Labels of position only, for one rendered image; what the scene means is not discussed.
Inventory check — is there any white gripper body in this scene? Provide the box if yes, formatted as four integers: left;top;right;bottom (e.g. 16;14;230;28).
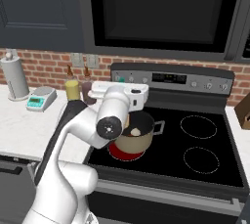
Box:
87;82;132;101

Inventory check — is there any white garlic bulb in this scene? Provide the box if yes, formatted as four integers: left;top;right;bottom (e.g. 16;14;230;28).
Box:
130;127;142;137

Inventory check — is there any beige cooking pot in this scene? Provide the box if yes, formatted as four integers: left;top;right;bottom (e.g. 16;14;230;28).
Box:
113;110;166;155

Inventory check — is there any dark red squeeze bottle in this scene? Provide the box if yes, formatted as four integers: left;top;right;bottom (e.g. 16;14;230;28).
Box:
80;66;96;106

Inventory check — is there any yellow squeeze bottle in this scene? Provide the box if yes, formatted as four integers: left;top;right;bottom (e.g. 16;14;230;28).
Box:
63;65;81;102

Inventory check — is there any grey kitchen scale teal display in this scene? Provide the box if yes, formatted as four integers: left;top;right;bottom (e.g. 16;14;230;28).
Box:
25;86;59;112

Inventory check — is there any white paper towel roll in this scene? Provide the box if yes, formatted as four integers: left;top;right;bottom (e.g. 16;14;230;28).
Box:
0;51;30;102

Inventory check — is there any black stove with hob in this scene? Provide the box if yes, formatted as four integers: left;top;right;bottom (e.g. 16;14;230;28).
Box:
82;62;250;224

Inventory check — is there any dark grey cupboard door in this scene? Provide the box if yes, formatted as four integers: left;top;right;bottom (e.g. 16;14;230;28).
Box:
0;0;86;54

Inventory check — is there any black microwave oven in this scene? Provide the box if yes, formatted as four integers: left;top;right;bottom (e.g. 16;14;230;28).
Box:
77;0;246;62

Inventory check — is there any dark grey drawer front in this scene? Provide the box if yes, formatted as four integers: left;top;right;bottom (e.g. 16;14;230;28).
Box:
0;154;37;224

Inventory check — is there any brown cardboard box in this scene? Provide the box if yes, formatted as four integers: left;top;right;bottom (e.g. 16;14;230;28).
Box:
233;92;250;130

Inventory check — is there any grey wall socket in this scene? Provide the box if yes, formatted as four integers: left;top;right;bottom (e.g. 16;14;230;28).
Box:
85;53;100;69
70;52;84;67

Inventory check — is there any black drawer handle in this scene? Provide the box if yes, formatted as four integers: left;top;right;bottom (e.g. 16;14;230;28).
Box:
0;164;23;176

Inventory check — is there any grey oven door handle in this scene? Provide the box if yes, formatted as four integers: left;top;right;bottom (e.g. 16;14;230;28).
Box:
93;180;243;217

